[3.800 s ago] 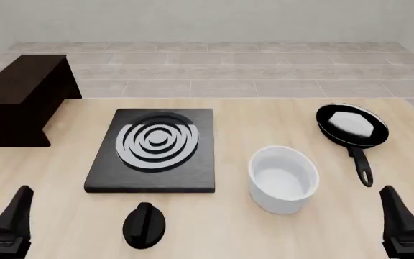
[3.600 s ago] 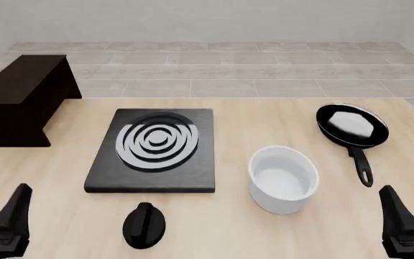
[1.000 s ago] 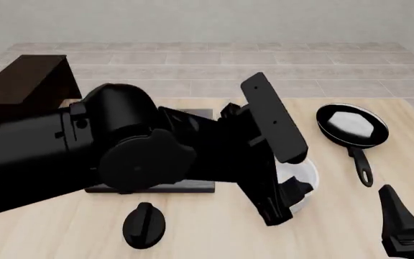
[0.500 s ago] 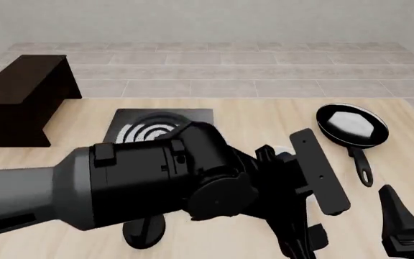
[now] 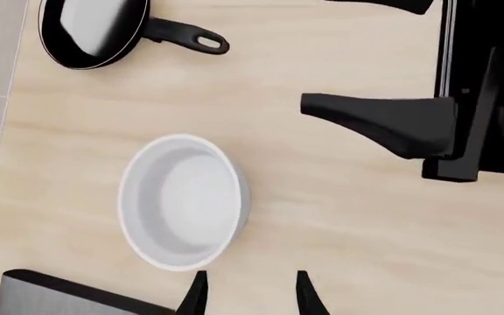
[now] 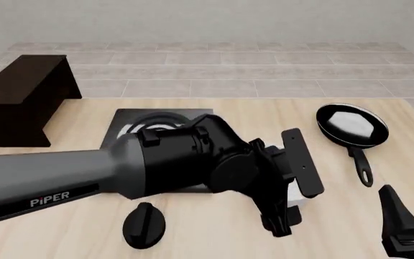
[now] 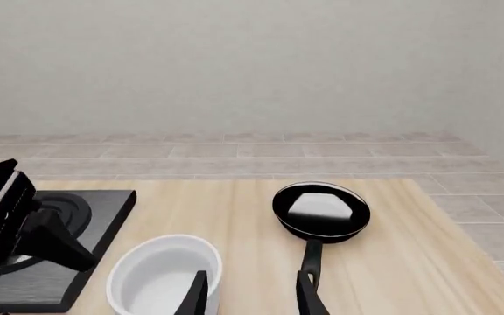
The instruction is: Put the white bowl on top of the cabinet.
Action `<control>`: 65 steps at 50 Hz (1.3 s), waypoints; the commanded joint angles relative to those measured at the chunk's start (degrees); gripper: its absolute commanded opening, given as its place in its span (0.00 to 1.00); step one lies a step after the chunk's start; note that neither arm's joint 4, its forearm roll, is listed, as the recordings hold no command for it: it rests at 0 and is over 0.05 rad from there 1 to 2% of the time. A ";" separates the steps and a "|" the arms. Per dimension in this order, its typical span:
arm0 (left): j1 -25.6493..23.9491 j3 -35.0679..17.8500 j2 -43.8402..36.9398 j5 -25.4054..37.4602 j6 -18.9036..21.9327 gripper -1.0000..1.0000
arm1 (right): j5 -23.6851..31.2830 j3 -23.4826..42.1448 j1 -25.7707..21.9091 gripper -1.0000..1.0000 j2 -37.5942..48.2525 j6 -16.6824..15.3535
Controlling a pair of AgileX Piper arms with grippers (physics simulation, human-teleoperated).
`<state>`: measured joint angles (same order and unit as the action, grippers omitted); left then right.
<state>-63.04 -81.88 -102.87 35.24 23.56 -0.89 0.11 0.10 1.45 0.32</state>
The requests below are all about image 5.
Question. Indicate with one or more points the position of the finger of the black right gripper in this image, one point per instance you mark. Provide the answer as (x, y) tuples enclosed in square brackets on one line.
[(409, 5), (401, 123)]

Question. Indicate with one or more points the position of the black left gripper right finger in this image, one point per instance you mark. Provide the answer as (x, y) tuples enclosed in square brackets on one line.
[(309, 300)]

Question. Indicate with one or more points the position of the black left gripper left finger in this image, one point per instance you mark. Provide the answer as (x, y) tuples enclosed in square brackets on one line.
[(196, 300)]

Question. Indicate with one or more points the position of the white bowl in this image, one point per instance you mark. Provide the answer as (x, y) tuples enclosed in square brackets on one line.
[(191, 203)]

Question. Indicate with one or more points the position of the grey slab with black edge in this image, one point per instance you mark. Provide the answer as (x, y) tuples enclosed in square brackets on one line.
[(59, 298)]

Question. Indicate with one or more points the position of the black frying pan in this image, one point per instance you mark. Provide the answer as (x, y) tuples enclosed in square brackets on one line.
[(81, 33)]

